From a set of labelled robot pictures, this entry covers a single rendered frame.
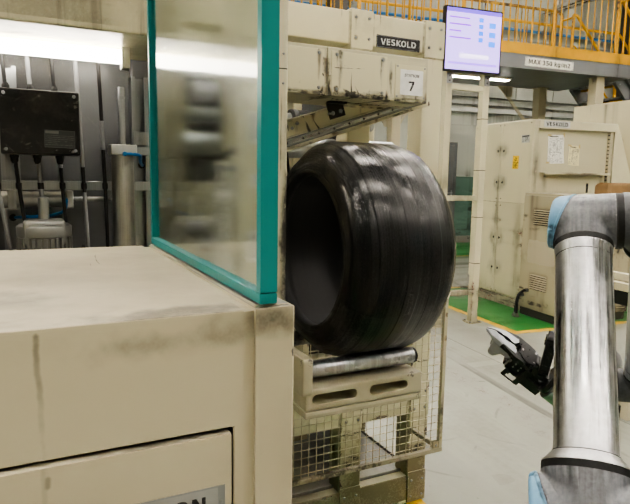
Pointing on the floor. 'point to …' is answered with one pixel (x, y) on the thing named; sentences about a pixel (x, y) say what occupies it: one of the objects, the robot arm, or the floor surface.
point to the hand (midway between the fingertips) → (492, 329)
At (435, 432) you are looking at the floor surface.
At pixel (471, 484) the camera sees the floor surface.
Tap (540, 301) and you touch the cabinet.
